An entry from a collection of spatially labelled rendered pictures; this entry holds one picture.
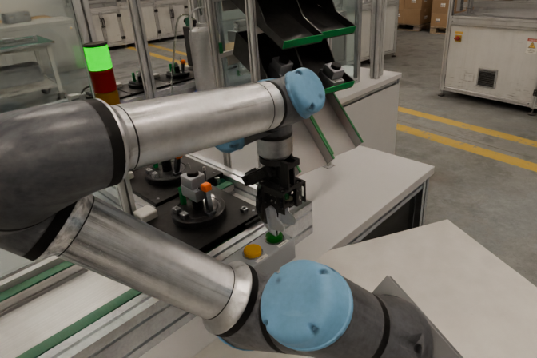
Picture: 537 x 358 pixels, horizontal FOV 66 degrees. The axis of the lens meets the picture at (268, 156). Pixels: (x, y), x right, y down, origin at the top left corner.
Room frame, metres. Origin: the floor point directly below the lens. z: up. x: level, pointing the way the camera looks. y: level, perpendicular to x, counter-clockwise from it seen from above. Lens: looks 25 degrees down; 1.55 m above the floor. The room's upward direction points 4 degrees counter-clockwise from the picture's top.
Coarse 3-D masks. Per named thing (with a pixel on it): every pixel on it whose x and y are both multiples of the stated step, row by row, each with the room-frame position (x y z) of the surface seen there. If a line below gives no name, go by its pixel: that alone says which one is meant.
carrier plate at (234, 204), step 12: (216, 192) 1.03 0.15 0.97; (168, 204) 0.98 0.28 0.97; (228, 204) 0.96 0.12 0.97; (240, 204) 0.96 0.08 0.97; (168, 216) 0.92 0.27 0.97; (228, 216) 0.90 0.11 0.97; (240, 216) 0.90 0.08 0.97; (252, 216) 0.90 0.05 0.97; (168, 228) 0.87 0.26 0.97; (180, 228) 0.86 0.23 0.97; (216, 228) 0.85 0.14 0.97; (228, 228) 0.85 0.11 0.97; (240, 228) 0.86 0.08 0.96; (180, 240) 0.81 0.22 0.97; (192, 240) 0.81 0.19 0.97; (204, 240) 0.81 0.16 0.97; (216, 240) 0.81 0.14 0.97; (204, 252) 0.78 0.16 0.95
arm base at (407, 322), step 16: (384, 304) 0.46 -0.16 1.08; (400, 304) 0.48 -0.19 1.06; (384, 320) 0.43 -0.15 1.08; (400, 320) 0.44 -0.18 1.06; (416, 320) 0.46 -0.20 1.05; (384, 336) 0.41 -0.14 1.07; (400, 336) 0.43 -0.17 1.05; (416, 336) 0.43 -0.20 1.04; (384, 352) 0.41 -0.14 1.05; (400, 352) 0.41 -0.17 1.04; (416, 352) 0.43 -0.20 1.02; (432, 352) 0.43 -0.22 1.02
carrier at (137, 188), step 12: (144, 168) 1.22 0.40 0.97; (156, 168) 1.17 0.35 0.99; (168, 168) 1.14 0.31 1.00; (180, 168) 1.16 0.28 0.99; (192, 168) 1.20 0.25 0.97; (132, 180) 1.14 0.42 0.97; (144, 180) 1.14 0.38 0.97; (156, 180) 1.09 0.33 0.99; (168, 180) 1.09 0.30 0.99; (180, 180) 1.11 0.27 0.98; (144, 192) 1.06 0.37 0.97; (156, 192) 1.06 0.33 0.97; (168, 192) 1.05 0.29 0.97; (156, 204) 0.99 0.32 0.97
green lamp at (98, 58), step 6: (84, 48) 0.91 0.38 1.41; (90, 48) 0.90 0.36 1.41; (96, 48) 0.90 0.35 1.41; (102, 48) 0.91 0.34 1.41; (108, 48) 0.93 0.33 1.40; (90, 54) 0.90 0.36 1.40; (96, 54) 0.90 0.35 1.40; (102, 54) 0.91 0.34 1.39; (108, 54) 0.92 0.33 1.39; (90, 60) 0.90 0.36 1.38; (96, 60) 0.90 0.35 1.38; (102, 60) 0.91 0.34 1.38; (108, 60) 0.92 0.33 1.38; (90, 66) 0.91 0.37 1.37; (96, 66) 0.90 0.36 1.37; (102, 66) 0.91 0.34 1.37; (108, 66) 0.92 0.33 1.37
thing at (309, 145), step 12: (312, 120) 1.17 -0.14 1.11; (300, 132) 1.17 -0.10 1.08; (312, 132) 1.17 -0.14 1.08; (300, 144) 1.14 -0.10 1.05; (312, 144) 1.16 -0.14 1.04; (324, 144) 1.13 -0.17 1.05; (300, 156) 1.11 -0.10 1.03; (312, 156) 1.12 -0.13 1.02; (324, 156) 1.13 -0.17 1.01; (300, 168) 1.08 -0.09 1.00; (312, 168) 1.09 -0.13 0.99
